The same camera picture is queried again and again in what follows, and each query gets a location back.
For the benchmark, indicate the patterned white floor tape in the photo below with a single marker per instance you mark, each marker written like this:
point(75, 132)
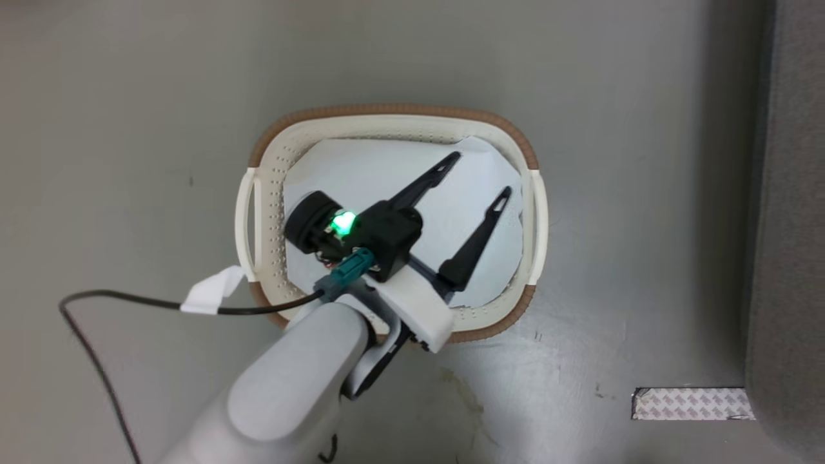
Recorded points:
point(693, 404)

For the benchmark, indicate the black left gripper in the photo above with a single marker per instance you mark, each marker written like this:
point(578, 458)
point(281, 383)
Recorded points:
point(390, 238)

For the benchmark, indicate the cream laundry basket brown rim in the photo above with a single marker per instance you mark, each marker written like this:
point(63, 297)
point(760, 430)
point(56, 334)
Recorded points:
point(277, 148)

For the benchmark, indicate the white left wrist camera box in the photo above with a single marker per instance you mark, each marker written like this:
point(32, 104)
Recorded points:
point(416, 309)

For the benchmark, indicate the white cloth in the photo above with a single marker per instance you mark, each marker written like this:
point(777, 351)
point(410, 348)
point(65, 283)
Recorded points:
point(361, 171)

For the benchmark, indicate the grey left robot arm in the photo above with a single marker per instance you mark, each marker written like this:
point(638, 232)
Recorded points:
point(290, 386)

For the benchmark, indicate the grey fabric sofa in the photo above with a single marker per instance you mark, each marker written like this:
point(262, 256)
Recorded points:
point(793, 225)

